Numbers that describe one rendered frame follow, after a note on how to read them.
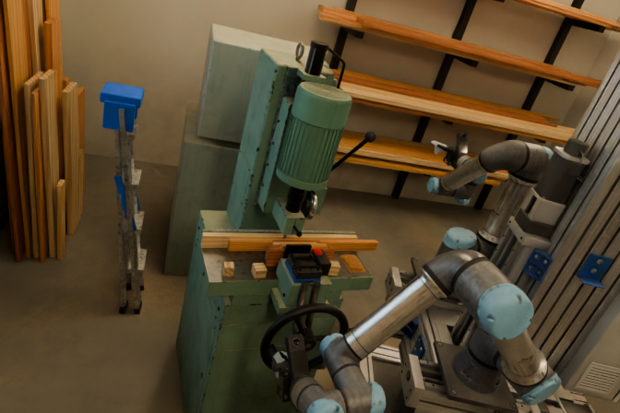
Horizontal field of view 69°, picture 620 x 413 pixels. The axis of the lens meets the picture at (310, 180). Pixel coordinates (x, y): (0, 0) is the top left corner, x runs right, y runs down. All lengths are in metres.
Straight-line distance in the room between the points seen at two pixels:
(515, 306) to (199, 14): 3.12
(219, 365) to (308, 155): 0.82
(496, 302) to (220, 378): 1.08
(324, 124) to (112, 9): 2.63
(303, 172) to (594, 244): 0.92
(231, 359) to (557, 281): 1.12
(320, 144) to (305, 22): 2.47
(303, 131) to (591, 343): 1.19
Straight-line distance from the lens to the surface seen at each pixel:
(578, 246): 1.61
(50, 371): 2.40
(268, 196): 1.61
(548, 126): 4.51
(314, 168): 1.40
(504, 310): 1.06
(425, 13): 4.09
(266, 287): 1.52
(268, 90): 1.57
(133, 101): 2.04
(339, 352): 1.21
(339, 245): 1.73
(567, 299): 1.72
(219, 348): 1.67
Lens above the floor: 1.83
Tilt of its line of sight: 25 degrees down
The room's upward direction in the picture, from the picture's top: 16 degrees clockwise
